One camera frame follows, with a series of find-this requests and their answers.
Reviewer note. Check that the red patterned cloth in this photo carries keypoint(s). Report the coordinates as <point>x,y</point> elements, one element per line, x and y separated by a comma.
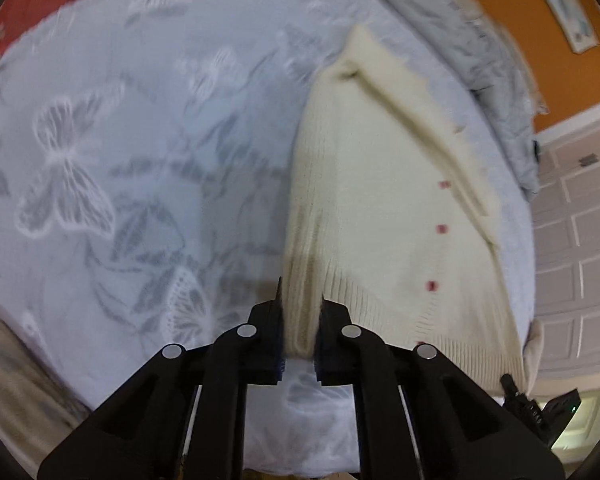
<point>35,5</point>

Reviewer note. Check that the framed wall picture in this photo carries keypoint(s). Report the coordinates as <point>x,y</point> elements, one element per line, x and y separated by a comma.
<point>562,5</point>

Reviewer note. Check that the grey fringed cloth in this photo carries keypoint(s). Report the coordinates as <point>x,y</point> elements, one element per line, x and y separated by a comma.
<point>475,60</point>

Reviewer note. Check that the white butterfly print blanket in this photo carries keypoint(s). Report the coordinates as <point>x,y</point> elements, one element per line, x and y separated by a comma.
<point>145,160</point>

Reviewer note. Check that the cream knitted cardigan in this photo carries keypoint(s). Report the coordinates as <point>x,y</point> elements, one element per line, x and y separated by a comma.
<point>380,200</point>

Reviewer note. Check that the white panelled wardrobe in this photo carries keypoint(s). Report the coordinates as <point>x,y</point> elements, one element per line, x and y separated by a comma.
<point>575,260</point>

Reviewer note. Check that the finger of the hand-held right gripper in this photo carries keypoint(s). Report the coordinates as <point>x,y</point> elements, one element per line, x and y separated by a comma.
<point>511,386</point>

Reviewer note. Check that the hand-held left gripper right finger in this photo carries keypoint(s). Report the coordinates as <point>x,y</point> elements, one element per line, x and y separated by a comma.
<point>320,355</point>

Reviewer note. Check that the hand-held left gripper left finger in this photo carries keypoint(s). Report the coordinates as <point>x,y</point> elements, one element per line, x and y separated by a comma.
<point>278,355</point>

